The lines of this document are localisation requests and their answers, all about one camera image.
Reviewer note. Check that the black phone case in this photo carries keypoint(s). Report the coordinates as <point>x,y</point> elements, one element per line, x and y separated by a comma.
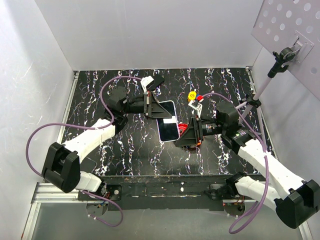
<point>157,81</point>

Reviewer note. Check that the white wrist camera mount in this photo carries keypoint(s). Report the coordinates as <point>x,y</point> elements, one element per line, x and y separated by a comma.
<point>196,105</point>
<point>145,82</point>

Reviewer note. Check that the smartphone with black screen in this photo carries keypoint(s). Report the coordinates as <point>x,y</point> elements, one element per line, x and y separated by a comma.
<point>168,129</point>

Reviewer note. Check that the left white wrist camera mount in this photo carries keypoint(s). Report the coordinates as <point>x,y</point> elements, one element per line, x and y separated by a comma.
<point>145,82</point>

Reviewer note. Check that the perforated lilac panel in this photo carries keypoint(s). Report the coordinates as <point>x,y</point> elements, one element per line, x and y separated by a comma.
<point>293,24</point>

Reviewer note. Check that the grey phone at table edge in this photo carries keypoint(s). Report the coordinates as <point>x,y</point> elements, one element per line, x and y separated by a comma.
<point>88,165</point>

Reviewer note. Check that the red orange oval tray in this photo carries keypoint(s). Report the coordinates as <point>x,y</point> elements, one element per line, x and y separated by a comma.
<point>182,128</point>

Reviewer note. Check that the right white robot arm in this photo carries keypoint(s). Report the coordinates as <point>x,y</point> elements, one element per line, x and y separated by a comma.
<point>293,199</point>

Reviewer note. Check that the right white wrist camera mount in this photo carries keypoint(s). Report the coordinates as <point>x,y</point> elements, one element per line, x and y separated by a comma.
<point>196,105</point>

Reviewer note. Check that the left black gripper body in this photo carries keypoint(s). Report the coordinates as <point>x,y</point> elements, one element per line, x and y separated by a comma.
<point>146,104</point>

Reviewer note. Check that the lilac phone case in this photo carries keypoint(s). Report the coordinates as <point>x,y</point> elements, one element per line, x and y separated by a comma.
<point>169,105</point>

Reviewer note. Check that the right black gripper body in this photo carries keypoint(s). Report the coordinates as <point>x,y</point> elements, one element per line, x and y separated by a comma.
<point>199,130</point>

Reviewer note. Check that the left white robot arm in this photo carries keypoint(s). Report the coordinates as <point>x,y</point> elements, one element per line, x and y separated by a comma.
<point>62,166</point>

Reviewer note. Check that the yellow round toy block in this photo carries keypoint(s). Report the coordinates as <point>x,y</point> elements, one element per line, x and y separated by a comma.
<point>192,95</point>

